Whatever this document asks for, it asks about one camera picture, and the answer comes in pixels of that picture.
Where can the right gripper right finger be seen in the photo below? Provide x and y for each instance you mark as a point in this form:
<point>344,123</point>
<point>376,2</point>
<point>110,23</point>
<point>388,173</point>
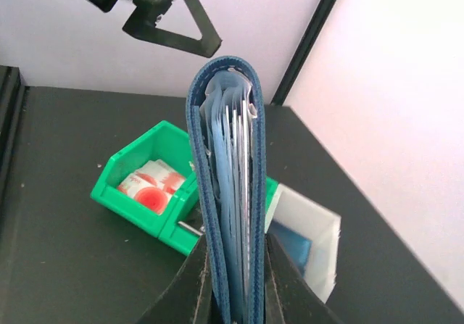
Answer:
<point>288,299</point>

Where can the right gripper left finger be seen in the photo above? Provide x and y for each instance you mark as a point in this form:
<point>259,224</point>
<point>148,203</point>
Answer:
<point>188,298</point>

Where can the blue card holder wallet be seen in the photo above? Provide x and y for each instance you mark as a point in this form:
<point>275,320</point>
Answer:
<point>225,117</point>

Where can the blue cards in white bin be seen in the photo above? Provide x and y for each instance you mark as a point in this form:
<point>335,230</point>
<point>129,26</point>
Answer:
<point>296,246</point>

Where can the orange cards in near bin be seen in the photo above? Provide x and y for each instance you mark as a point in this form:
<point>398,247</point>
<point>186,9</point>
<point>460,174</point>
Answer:
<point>152,185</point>

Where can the near green plastic bin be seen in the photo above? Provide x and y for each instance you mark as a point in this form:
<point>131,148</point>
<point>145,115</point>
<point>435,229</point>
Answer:
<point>164,141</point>

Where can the white plastic bin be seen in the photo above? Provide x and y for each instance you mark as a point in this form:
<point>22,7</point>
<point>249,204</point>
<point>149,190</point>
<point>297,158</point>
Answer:
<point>309,234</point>

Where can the left frame post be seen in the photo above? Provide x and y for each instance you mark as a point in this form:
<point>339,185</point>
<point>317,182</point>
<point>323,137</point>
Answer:
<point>303,50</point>

